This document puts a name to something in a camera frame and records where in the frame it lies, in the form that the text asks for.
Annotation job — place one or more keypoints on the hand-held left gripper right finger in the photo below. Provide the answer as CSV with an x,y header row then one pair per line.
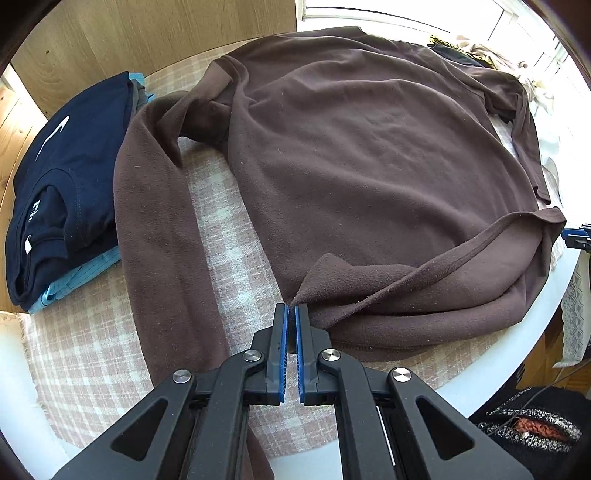
x,y
302,355

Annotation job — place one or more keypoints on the beige knit sweater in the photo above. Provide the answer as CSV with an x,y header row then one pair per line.
x,y
498,57

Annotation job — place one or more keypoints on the grey folded garment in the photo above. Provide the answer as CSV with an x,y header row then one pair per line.
x,y
136,94

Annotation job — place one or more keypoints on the light oak board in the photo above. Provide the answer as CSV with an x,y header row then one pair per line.
x,y
161,41

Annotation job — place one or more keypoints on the brown fleece sweatshirt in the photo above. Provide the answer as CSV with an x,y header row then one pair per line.
x,y
369,161

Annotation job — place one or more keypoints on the navy folded t-shirt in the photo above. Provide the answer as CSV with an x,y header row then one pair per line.
x,y
74,184

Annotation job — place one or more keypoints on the pink plaid blanket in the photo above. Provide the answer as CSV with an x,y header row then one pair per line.
x,y
221,230

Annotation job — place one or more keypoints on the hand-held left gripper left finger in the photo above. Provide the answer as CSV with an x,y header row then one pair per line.
x,y
282,355

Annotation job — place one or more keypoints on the white window frame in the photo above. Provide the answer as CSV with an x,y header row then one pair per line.
x,y
438,14

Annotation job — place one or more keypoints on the white lace cloth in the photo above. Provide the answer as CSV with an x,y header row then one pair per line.
x,y
577,318

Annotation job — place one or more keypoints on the stack of folded clothes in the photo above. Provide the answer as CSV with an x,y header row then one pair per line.
x,y
69,286

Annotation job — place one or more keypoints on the black garment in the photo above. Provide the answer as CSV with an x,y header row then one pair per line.
x,y
457,53

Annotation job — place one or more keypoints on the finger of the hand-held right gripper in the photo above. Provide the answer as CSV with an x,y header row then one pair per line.
x,y
577,237

